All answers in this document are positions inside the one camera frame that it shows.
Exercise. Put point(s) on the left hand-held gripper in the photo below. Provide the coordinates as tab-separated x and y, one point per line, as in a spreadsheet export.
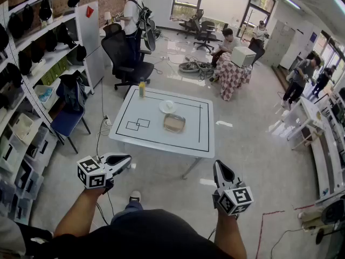
93	181

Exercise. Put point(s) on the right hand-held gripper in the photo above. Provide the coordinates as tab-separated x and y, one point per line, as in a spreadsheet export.
237	200

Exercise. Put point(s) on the person's left forearm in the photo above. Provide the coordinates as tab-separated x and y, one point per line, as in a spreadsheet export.
78	212

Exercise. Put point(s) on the person's right forearm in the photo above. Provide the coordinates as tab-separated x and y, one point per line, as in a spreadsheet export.
229	233

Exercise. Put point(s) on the person's black white shoe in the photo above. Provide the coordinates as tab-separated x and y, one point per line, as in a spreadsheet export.
135	196

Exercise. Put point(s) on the white table with black lines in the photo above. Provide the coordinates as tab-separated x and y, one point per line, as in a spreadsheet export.
145	136

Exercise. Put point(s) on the person's jeans leg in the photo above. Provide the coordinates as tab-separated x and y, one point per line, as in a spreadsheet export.
129	209

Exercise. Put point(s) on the white power strip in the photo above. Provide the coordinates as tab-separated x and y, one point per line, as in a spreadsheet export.
107	121

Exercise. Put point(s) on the white paper sheet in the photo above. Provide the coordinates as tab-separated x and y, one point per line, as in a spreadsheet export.
224	123

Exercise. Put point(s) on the white round plate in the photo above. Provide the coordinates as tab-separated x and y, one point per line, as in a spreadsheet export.
163	108

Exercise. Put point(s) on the blue chair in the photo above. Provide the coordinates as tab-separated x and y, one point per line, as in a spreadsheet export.
66	123

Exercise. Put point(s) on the person's black shirt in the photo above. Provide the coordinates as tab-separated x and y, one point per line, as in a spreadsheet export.
151	236

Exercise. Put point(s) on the yellow bottle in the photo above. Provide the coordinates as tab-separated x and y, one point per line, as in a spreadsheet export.
142	90

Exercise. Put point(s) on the dark jacket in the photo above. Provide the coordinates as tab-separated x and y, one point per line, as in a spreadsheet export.
71	90

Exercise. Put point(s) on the stack of clear storage bins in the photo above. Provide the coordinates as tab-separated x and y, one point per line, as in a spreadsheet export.
29	171

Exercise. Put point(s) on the red white checkered cloth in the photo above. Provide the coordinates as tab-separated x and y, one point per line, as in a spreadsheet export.
233	77

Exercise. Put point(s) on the clear bin with blue contents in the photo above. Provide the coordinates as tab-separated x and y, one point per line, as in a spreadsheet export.
44	94

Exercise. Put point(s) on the white plastic basket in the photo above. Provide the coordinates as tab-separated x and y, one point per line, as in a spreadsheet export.
23	125

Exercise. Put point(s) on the black mesh office chair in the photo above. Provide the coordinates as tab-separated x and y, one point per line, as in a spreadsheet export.
121	55

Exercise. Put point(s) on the white workbench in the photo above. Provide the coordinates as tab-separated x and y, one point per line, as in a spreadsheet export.
323	150

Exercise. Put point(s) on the row of green boxes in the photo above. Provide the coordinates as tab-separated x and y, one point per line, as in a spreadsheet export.
55	71

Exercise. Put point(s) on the white metal shelf rack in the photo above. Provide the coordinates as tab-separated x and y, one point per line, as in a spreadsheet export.
27	101

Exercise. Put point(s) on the black round fan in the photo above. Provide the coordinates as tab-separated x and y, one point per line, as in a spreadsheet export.
332	213

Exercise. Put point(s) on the beige box appliance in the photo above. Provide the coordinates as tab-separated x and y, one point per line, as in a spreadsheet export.
242	56

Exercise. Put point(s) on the white cabinet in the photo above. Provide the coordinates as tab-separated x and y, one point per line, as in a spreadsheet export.
93	44

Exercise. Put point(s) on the white lockers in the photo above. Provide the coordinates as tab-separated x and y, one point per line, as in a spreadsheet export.
280	42

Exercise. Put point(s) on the white table lamp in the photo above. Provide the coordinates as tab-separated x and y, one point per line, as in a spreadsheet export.
107	16

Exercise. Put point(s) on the red triangular flag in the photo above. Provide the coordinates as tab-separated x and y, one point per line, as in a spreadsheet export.
89	11

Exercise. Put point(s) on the group of black bags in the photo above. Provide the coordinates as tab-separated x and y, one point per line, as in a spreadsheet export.
44	9

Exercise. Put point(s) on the large window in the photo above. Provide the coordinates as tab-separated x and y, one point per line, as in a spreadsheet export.
226	1

